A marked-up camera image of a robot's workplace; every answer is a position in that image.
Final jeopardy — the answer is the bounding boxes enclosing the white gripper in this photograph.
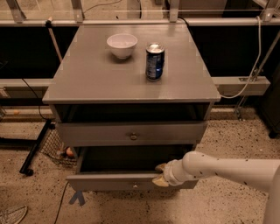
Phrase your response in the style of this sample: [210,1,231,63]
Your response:
[152,159,189,187]

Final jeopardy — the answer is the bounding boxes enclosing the grey drawer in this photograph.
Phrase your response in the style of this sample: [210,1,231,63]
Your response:
[56,122,207,147]
[67,145,189,192]

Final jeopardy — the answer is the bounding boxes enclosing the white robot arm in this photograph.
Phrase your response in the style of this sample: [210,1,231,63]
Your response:
[152,151,280,224]

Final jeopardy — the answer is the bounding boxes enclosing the grey top drawer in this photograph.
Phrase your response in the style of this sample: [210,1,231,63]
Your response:
[56,122,207,147]

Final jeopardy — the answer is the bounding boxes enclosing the grey drawer cabinet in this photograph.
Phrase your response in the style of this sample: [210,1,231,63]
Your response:
[42,24,221,152]

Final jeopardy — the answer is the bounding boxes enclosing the blue tape cross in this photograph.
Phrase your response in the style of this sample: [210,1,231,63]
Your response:
[69,191,85,207]

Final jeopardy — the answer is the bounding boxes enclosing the blue soda can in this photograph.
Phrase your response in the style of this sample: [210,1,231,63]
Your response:
[145,43,165,81]

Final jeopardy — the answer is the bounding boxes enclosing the white ceramic bowl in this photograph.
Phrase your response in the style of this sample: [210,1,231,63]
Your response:
[107,33,138,59]

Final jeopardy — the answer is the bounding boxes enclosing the black metal stand leg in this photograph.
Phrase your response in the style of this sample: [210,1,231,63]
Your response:
[19,119,52,176]

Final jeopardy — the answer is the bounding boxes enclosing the white fan grille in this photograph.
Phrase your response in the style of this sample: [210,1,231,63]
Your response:
[0,206,28,224]

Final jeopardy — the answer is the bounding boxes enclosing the black floor cable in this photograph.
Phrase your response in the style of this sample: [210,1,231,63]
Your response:
[53,182,71,224]

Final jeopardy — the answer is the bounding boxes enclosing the metal railing frame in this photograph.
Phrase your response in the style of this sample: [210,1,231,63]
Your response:
[0,0,280,97]

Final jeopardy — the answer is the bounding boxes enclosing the wire mesh basket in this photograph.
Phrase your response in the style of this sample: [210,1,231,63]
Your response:
[39,129,76,167]

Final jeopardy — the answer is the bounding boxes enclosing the white cable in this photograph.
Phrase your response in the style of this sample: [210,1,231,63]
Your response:
[219,16,263,100]

